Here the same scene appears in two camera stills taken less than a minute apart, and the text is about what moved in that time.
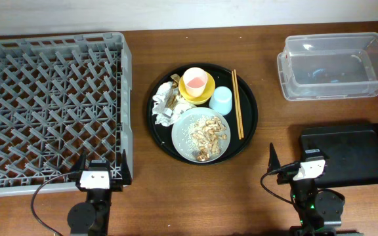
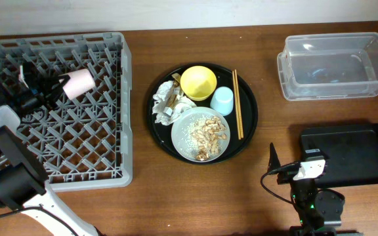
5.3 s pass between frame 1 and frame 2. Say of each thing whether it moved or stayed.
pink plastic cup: moved
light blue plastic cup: stayed
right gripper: stayed
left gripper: moved
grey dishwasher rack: stayed
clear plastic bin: stayed
